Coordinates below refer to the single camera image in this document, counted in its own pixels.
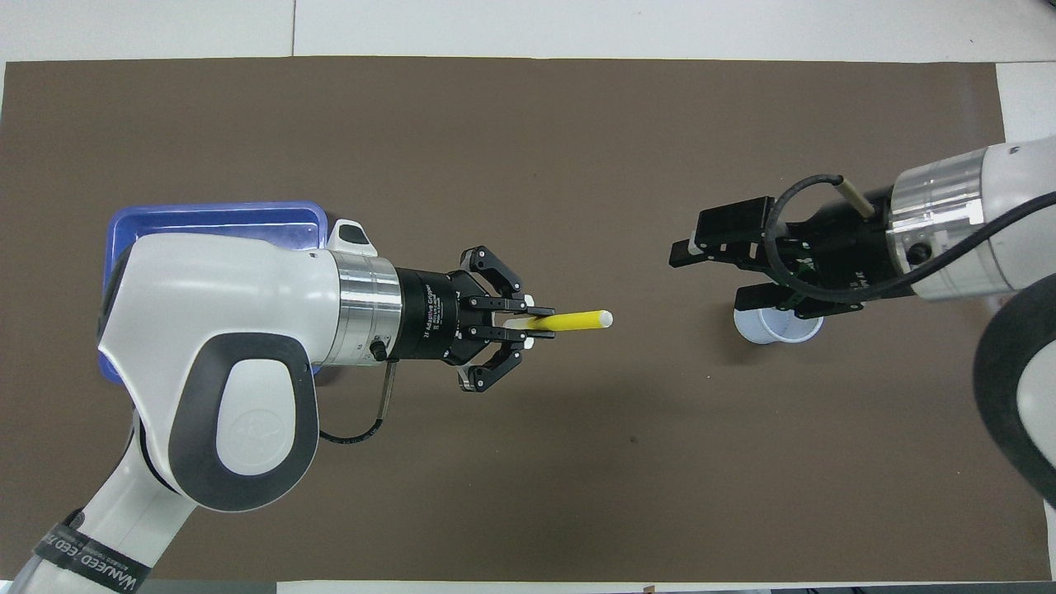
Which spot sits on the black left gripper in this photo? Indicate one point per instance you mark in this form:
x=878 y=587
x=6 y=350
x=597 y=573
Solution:
x=425 y=318

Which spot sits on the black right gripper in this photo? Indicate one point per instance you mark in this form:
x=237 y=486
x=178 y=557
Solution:
x=850 y=256

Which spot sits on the yellow pen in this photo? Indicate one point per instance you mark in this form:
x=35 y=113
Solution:
x=577 y=320

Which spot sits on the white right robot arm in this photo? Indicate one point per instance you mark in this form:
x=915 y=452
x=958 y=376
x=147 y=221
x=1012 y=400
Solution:
x=973 y=223

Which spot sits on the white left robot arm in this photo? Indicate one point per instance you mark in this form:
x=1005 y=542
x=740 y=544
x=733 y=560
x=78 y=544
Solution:
x=206 y=313

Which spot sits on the translucent plastic cup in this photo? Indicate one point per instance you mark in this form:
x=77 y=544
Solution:
x=775 y=332

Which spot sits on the brown table mat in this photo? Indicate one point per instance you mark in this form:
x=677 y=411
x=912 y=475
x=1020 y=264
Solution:
x=528 y=124

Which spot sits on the blue plastic tray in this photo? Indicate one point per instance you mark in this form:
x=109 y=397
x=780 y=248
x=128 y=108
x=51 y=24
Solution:
x=214 y=219

